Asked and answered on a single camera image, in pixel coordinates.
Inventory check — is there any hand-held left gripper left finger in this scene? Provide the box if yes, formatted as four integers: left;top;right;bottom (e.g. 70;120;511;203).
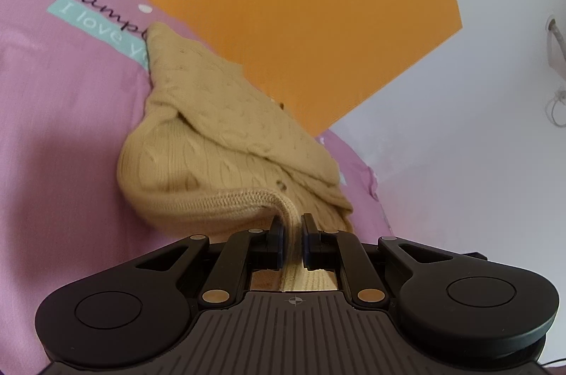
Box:
135;216;286;310

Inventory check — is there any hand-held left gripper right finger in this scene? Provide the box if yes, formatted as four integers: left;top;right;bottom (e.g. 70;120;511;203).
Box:
301;213;448;310

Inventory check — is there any yellow cable-knit cardigan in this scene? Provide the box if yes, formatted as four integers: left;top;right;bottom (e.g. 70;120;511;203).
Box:
116;22;355;293

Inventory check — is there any orange headboard panel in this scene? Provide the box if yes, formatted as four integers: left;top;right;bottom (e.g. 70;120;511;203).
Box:
141;0;463;138

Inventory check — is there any pink floral bed sheet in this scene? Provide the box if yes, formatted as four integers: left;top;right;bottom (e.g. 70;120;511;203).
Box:
0;0;393;362

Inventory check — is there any white cord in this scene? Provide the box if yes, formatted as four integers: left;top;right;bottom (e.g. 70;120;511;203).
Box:
545;89;566;125

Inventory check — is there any white wall fixture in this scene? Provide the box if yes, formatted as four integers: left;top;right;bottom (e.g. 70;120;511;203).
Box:
545;16;566;71

